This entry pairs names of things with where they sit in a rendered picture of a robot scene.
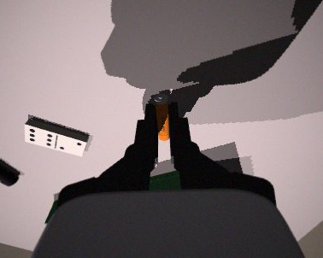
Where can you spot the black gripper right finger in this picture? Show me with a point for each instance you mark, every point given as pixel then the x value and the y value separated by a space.
pixel 199 171

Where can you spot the dark green bin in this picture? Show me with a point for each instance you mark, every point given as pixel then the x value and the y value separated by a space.
pixel 165 181

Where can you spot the white domino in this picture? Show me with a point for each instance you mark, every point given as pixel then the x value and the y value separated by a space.
pixel 54 137

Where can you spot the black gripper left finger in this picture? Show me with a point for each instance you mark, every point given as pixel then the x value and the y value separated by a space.
pixel 131 172

